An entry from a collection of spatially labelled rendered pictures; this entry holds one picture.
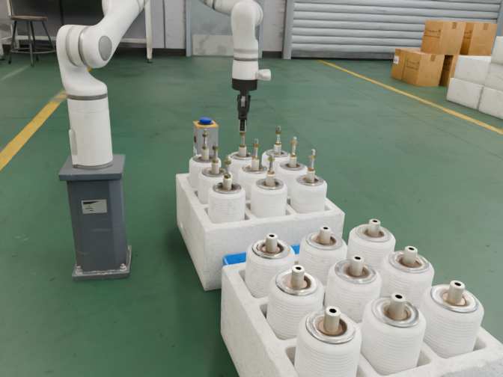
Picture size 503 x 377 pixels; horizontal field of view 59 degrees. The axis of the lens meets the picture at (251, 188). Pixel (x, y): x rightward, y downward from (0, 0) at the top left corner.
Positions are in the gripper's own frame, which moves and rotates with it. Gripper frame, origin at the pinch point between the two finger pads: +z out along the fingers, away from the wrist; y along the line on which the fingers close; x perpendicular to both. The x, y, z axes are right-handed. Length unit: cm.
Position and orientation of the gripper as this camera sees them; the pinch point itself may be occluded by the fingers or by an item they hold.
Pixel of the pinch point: (242, 125)
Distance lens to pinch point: 136.4
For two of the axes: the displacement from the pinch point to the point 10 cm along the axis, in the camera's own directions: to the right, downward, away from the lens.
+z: -0.5, 9.2, 3.9
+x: 10.0, 0.5, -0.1
